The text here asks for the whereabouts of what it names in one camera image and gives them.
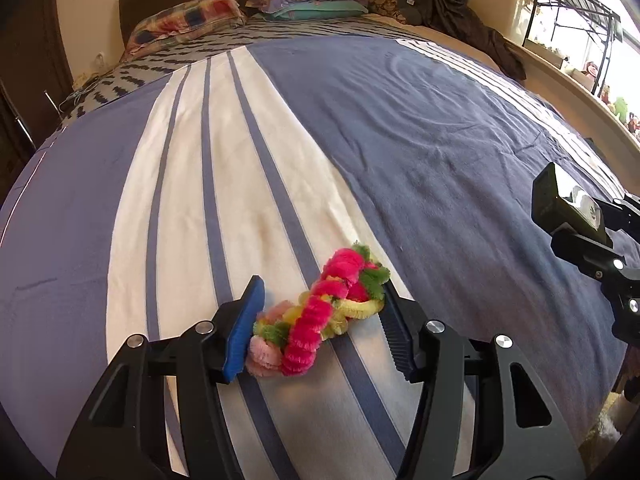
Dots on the plaid pillow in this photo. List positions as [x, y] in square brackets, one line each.
[185, 20]

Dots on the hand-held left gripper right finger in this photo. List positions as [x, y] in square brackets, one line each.
[397, 335]

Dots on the white storage box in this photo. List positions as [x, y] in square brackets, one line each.
[505, 5]

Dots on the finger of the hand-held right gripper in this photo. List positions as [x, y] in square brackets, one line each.
[585, 255]
[622, 212]

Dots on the blue white striped blanket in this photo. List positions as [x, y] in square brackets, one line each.
[400, 160]

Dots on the pink green pipe cleaner bundle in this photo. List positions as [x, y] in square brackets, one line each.
[310, 315]

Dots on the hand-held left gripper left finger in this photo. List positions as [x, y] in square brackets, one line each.
[245, 330]

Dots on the black cardboard box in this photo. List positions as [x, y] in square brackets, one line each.
[545, 200]

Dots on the beige fluffy rug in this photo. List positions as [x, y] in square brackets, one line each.
[605, 425]

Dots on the teal pillow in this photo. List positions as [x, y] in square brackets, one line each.
[320, 10]

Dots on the black metal rack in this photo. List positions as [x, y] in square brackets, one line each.
[575, 5]

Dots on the green plush toy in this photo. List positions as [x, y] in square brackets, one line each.
[621, 109]

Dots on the dark wooden wardrobe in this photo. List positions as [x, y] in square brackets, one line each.
[25, 60]

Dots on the brown curtain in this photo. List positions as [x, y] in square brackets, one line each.
[465, 15]

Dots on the grey black patterned bedsheet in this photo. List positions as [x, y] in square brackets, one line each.
[200, 45]

